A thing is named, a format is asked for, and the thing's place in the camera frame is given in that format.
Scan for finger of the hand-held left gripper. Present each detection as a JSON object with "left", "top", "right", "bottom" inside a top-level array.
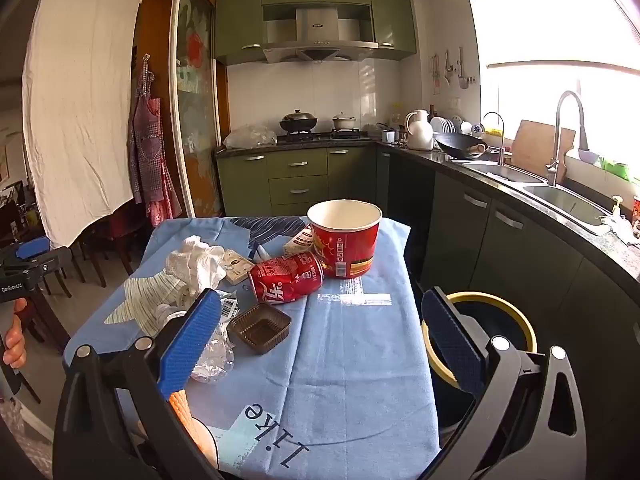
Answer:
[{"left": 15, "top": 236, "right": 51, "bottom": 261}]

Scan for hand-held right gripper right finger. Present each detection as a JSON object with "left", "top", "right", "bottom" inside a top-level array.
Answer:
[{"left": 421, "top": 287, "right": 588, "bottom": 480}]

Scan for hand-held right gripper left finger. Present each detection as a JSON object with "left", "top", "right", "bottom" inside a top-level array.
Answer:
[{"left": 52, "top": 289, "right": 223, "bottom": 480}]

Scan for clear plastic water bottle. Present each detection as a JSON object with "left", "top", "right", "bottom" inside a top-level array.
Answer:
[{"left": 154, "top": 301, "right": 236, "bottom": 385}]

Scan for yellow rim trash bin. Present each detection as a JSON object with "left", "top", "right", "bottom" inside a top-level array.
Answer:
[{"left": 421, "top": 291, "right": 538, "bottom": 436}]

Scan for white tissue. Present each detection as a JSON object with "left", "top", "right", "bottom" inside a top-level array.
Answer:
[{"left": 166, "top": 236, "right": 228, "bottom": 296}]

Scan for red soda can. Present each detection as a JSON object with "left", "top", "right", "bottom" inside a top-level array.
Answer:
[{"left": 247, "top": 252, "right": 325, "bottom": 307}]

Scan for red paper bucket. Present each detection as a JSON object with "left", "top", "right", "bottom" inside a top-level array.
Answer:
[{"left": 306, "top": 200, "right": 383, "bottom": 278}]

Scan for white snack packet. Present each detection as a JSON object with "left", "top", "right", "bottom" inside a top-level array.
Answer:
[{"left": 282, "top": 227, "right": 314, "bottom": 257}]

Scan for person's left hand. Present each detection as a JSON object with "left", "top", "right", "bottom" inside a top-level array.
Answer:
[{"left": 2, "top": 299, "right": 27, "bottom": 369}]

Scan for dark wooden chair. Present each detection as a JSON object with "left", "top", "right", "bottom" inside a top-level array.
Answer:
[
  {"left": 15, "top": 280, "right": 72, "bottom": 406},
  {"left": 75, "top": 200, "right": 151, "bottom": 290}
]

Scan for brown plastic tray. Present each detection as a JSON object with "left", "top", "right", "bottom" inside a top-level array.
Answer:
[{"left": 227, "top": 302, "right": 292, "bottom": 356}]

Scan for beige card box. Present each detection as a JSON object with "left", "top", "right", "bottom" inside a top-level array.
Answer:
[{"left": 223, "top": 250, "right": 256, "bottom": 284}]

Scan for blue star print tablecloth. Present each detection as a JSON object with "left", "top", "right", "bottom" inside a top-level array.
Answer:
[{"left": 62, "top": 216, "right": 441, "bottom": 480}]

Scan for dark lower cabinets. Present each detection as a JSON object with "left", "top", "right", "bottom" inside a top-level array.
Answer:
[{"left": 376, "top": 150, "right": 640, "bottom": 366}]

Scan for red checkered apron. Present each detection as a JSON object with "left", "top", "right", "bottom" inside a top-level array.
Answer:
[{"left": 144, "top": 95, "right": 183, "bottom": 228}]

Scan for white hanging sheet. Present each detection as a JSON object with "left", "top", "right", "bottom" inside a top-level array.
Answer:
[{"left": 21, "top": 0, "right": 143, "bottom": 248}]

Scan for purple plaid apron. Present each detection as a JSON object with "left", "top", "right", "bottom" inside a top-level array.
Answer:
[{"left": 126, "top": 53, "right": 166, "bottom": 206}]

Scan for steel double sink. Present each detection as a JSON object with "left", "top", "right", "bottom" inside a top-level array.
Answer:
[{"left": 460, "top": 160, "right": 618, "bottom": 233}]

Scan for green lower cabinets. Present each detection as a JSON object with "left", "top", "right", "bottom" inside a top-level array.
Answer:
[{"left": 216, "top": 145, "right": 378, "bottom": 217}]

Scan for green cabinets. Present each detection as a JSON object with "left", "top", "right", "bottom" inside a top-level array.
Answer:
[
  {"left": 215, "top": 0, "right": 417, "bottom": 66},
  {"left": 216, "top": 145, "right": 378, "bottom": 217}
]

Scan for wooden cutting board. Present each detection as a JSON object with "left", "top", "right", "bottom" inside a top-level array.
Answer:
[{"left": 510, "top": 120, "right": 577, "bottom": 181}]

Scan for small steel faucet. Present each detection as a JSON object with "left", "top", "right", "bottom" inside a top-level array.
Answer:
[{"left": 482, "top": 111, "right": 507, "bottom": 166}]

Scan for white thermos jug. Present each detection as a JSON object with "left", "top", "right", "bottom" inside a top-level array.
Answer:
[{"left": 404, "top": 109, "right": 435, "bottom": 151}]

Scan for clear plastic bag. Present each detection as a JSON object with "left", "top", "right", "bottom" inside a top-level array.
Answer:
[{"left": 222, "top": 124, "right": 278, "bottom": 150}]

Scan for sliding glass door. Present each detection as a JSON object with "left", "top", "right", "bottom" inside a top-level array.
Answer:
[{"left": 168, "top": 0, "right": 224, "bottom": 218}]

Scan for stack of white plates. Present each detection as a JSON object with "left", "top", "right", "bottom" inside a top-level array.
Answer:
[{"left": 430, "top": 116, "right": 461, "bottom": 136}]

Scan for green packet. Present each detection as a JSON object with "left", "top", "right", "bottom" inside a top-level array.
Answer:
[{"left": 597, "top": 157, "right": 631, "bottom": 181}]

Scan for tall steel faucet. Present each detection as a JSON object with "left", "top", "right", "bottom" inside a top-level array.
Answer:
[{"left": 545, "top": 91, "right": 590, "bottom": 186}]

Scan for black gas stove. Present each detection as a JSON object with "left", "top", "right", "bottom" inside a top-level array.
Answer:
[{"left": 276, "top": 130, "right": 370, "bottom": 145}]

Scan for black lidded wok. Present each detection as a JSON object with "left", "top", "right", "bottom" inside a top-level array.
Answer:
[{"left": 279, "top": 108, "right": 318, "bottom": 134}]

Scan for hanging kitchen utensils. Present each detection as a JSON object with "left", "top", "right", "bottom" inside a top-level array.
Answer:
[{"left": 429, "top": 47, "right": 476, "bottom": 96}]

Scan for green upper cabinets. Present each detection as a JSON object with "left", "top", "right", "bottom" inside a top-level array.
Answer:
[{"left": 215, "top": 0, "right": 417, "bottom": 66}]

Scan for window with white blind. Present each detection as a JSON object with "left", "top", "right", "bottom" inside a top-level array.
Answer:
[{"left": 462, "top": 0, "right": 640, "bottom": 173}]

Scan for steel range hood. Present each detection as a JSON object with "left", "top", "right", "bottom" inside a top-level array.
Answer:
[{"left": 262, "top": 4, "right": 379, "bottom": 64}]

